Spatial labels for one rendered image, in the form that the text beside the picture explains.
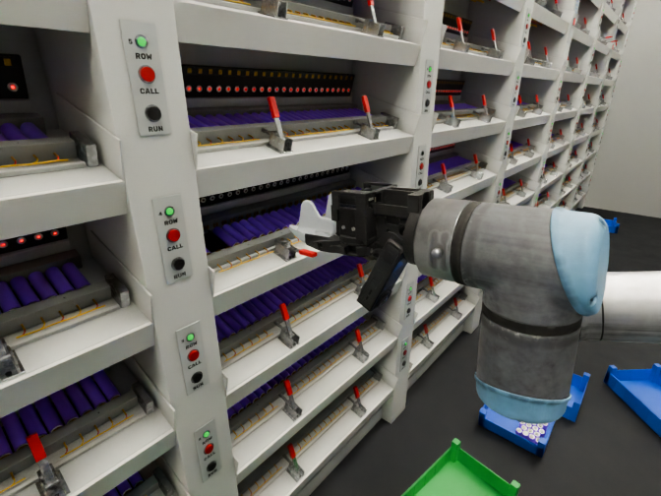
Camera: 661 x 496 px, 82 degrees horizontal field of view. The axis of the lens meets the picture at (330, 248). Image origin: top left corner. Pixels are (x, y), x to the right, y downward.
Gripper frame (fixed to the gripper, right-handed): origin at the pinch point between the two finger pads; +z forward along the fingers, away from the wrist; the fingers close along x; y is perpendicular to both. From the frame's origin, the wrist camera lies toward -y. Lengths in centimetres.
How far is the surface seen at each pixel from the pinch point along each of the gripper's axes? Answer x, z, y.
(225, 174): 5.8, 10.1, 8.6
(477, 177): -103, 13, -9
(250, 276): 2.5, 12.2, -9.5
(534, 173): -190, 14, -20
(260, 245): -3.2, 15.8, -6.2
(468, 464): -50, -9, -85
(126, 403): 24.3, 19.3, -25.4
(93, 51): 20.2, 9.7, 24.1
